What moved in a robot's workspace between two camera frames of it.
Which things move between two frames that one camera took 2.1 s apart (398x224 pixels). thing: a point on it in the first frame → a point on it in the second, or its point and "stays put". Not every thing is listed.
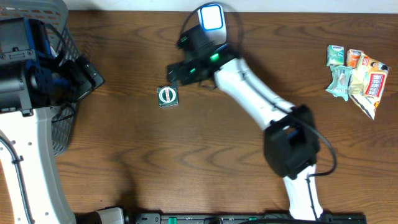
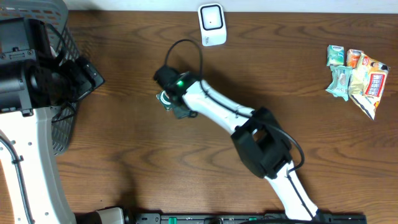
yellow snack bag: x=367 y=83 stays put
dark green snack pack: x=168 y=97 stays put
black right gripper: x=178 y=68 → x=179 y=114
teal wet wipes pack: x=339 y=85 stays put
